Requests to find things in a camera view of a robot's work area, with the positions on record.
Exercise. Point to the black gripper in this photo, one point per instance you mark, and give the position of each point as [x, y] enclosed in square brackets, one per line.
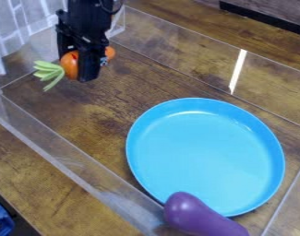
[83, 23]

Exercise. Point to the orange toy carrot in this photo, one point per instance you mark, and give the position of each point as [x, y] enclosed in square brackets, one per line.
[52, 72]

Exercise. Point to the dark baseboard strip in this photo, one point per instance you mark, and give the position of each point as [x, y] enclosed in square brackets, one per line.
[275, 22]

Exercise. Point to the blue round plate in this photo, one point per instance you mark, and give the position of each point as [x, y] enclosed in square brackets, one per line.
[210, 149]

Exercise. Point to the blue plastic object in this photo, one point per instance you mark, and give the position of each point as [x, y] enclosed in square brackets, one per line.
[5, 223]

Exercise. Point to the purple toy eggplant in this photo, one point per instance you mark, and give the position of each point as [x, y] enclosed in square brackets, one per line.
[188, 215]

